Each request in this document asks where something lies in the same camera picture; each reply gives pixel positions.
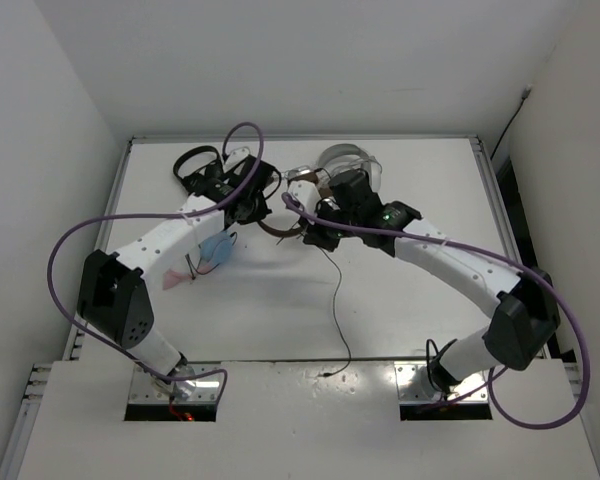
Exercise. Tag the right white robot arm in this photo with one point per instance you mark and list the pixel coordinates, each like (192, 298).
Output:
(522, 315)

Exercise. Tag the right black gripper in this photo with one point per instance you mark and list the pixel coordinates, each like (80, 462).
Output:
(314, 233)

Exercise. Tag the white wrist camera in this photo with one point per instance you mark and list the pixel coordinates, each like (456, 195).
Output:
(305, 195)
(237, 157)

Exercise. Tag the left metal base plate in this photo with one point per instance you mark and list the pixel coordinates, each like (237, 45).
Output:
(203, 390)

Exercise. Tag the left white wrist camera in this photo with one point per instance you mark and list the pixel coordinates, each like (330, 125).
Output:
(237, 157)

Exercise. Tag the blue pink headphones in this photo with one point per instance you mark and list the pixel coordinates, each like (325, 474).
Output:
(202, 260)

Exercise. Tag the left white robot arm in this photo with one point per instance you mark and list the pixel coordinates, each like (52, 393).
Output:
(115, 287)

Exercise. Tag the black headphones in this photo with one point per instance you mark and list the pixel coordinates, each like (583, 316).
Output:
(196, 167)

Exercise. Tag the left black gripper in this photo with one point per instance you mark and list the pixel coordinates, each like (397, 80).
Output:
(259, 211)

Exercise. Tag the white grey headphones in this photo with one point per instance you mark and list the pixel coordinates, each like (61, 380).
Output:
(345, 156)

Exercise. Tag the metal base plate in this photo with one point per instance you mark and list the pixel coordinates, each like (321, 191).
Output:
(203, 390)
(414, 388)

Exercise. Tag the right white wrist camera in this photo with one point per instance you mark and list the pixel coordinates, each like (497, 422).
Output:
(305, 195)

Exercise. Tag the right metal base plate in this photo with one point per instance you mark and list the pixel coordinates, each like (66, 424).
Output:
(414, 388)

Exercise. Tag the brown silver headphones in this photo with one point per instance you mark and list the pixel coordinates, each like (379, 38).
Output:
(282, 223)

